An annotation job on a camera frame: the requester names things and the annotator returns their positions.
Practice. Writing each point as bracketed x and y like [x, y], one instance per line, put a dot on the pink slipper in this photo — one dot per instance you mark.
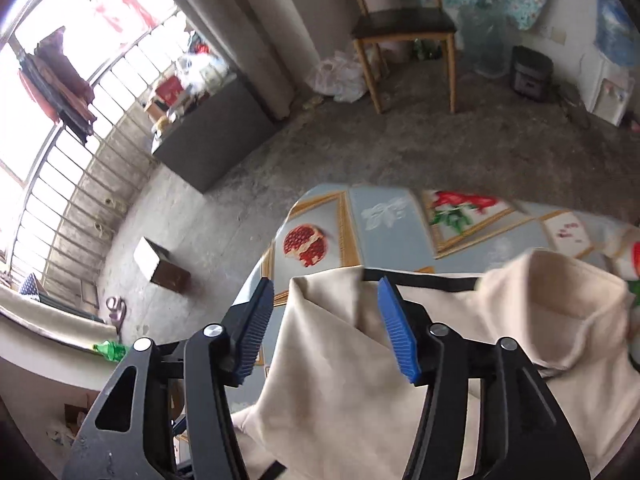
[117, 310]

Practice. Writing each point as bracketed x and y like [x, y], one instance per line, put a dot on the metal window railing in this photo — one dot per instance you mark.
[131, 40]

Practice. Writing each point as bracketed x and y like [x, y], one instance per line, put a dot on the cream hooded jacket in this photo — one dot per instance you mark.
[340, 385]

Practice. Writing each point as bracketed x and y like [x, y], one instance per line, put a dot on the blue water jug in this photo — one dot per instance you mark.
[612, 25]

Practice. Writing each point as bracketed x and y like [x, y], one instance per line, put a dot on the grey curtain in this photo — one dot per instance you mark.
[250, 20]

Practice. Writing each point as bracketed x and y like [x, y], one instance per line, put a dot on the black trash bin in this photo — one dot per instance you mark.
[530, 75]

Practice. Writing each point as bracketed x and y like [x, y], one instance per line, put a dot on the dark red hanging clothes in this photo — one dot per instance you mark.
[60, 80]

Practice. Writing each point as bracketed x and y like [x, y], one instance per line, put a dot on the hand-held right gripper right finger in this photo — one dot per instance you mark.
[400, 330]

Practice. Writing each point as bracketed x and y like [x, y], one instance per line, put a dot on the wooden chair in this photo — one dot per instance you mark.
[400, 22]

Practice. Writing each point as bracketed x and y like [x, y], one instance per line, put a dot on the pink white hanging garment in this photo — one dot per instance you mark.
[122, 7]

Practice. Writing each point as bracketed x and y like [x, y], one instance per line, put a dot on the white bag with goods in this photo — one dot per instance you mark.
[200, 70]

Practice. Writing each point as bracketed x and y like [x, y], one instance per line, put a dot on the fruit print tablecloth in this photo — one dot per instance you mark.
[385, 240]

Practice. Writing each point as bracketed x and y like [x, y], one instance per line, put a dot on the green plastic bottle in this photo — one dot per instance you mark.
[112, 350]

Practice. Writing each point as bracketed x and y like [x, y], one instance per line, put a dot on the grey cabinet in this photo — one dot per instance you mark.
[215, 135]

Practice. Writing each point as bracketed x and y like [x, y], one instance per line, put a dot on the white water dispenser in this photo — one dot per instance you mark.
[612, 105]

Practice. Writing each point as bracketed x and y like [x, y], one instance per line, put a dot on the white wall socket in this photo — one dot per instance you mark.
[558, 35]

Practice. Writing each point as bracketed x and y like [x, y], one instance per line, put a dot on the red box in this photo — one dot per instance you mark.
[167, 91]

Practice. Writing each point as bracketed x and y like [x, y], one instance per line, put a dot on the white plastic bag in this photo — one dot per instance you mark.
[340, 80]

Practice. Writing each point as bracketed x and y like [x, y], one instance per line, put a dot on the brown cardboard box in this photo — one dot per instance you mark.
[160, 265]

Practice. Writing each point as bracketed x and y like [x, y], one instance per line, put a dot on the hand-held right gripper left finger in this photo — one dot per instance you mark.
[252, 330]

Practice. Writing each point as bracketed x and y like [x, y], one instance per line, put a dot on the empty clear water jug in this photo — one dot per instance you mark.
[487, 50]

